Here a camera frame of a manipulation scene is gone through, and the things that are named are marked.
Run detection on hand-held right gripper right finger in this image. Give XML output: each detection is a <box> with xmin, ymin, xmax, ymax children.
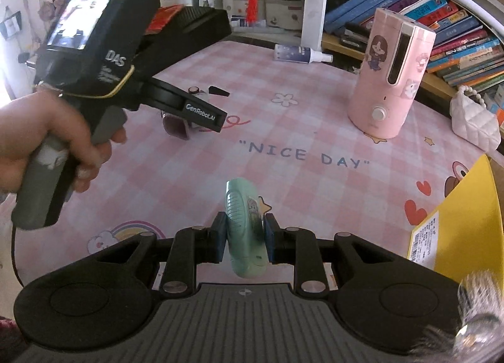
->
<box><xmin>263</xmin><ymin>213</ymin><xmax>398</xmax><ymax>296</ymax></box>

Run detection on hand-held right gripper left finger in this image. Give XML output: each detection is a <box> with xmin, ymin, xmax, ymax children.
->
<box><xmin>92</xmin><ymin>211</ymin><xmax>228</xmax><ymax>296</ymax></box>

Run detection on mint green plastic gadget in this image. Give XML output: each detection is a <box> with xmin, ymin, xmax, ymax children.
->
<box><xmin>224</xmin><ymin>178</ymin><xmax>269</xmax><ymax>279</ymax></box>

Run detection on smartwatch with maroon strap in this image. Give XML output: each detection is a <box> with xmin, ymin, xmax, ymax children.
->
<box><xmin>161</xmin><ymin>85</ymin><xmax>215</xmax><ymax>140</ymax></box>

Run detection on yellow cardboard box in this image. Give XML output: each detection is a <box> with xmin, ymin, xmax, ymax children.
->
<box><xmin>407</xmin><ymin>154</ymin><xmax>504</xmax><ymax>289</ymax></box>

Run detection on person's left hand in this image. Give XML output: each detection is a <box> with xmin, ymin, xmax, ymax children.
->
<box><xmin>0</xmin><ymin>89</ymin><xmax>127</xmax><ymax>195</ymax></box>

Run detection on red packet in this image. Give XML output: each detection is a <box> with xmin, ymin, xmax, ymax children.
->
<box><xmin>147</xmin><ymin>6</ymin><xmax>184</xmax><ymax>33</ymax></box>

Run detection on white spray bottle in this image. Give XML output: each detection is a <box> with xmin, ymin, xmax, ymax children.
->
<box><xmin>274</xmin><ymin>43</ymin><xmax>333</xmax><ymax>65</ymax></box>

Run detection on pink checked table mat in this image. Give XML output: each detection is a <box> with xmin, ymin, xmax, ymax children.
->
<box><xmin>12</xmin><ymin>38</ymin><xmax>504</xmax><ymax>289</ymax></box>

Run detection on white and wood bookshelf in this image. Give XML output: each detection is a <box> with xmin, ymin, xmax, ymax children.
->
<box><xmin>173</xmin><ymin>0</ymin><xmax>504</xmax><ymax>112</ymax></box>

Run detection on black stapler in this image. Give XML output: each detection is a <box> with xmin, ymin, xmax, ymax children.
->
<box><xmin>342</xmin><ymin>24</ymin><xmax>369</xmax><ymax>50</ymax></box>

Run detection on pink cylindrical appliance with stickers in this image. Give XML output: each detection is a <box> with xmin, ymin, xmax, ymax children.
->
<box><xmin>347</xmin><ymin>8</ymin><xmax>437</xmax><ymax>140</ymax></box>

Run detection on row of colourful books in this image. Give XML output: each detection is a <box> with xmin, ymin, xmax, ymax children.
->
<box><xmin>323</xmin><ymin>0</ymin><xmax>504</xmax><ymax>90</ymax></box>

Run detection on black wall holder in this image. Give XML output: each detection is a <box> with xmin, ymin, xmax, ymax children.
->
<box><xmin>0</xmin><ymin>10</ymin><xmax>22</xmax><ymax>38</ymax></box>

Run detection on black cable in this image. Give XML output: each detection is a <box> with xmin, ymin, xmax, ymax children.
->
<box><xmin>11</xmin><ymin>225</ymin><xmax>26</xmax><ymax>287</ymax></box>

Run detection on white quilted handbag pearl handle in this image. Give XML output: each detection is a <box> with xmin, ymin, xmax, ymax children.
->
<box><xmin>450</xmin><ymin>85</ymin><xmax>504</xmax><ymax>151</ymax></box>

